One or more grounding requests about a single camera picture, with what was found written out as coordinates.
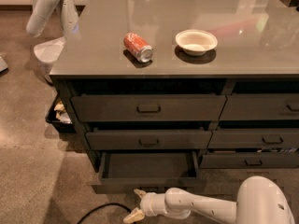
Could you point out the black bin with trash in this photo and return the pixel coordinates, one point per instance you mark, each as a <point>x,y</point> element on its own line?
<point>58,117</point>

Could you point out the white paper bowl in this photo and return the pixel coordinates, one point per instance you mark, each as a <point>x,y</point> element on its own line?
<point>196,42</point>

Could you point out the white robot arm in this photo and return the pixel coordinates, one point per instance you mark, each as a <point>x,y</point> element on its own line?
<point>259,201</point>

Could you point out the red soda can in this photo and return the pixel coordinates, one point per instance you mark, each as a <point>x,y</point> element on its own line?
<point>138,47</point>

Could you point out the dark grey drawer cabinet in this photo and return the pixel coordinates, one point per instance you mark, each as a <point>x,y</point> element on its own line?
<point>257,53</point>

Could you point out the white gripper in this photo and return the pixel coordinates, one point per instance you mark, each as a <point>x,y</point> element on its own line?
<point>149,203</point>

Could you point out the drawer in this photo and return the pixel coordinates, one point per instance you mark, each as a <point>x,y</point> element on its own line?
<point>246,160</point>
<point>148,139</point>
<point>150,171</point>
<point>275,106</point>
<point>162,107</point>
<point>255,138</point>

